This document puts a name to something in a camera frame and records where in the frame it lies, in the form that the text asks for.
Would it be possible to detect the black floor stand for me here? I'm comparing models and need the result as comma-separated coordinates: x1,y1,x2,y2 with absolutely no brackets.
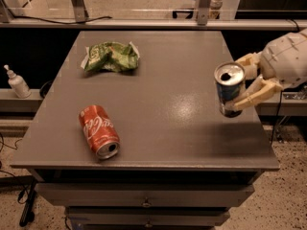
18,180,36,227

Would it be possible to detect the red coca-cola can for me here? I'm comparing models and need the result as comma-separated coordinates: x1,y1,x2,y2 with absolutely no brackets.
79,105,120,160

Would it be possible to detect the lower drawer knob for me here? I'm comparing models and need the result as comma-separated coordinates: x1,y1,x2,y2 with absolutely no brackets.
144,220,153,229

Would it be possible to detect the upper drawer knob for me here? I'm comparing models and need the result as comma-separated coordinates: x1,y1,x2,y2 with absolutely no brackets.
142,198,152,208

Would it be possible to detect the metal frame post right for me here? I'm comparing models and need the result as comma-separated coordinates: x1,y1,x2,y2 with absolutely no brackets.
196,0,211,26

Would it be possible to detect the metal frame post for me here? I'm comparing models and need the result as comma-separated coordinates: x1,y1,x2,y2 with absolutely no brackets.
196,0,211,26
71,0,88,23

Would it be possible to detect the green crumpled chip bag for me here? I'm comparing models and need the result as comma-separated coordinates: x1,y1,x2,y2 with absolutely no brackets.
81,42,140,73

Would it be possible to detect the drawer knob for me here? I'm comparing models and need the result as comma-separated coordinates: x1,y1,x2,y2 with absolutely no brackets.
144,220,153,229
142,198,152,208

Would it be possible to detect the metal frame post left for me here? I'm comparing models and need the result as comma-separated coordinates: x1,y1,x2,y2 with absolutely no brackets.
71,0,88,23

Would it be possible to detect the black cable on ledge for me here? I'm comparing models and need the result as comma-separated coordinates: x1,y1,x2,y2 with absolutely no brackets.
6,0,113,25

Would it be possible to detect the white pump bottle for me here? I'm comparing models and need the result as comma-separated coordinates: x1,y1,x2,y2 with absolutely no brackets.
4,65,32,99

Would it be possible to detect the grey drawer cabinet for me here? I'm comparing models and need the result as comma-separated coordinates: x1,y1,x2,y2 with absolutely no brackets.
12,31,279,230

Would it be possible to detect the silver blue redbull can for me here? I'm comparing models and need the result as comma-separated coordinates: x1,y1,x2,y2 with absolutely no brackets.
214,61,245,118

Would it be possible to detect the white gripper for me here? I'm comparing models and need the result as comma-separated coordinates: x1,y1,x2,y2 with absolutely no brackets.
232,29,307,111

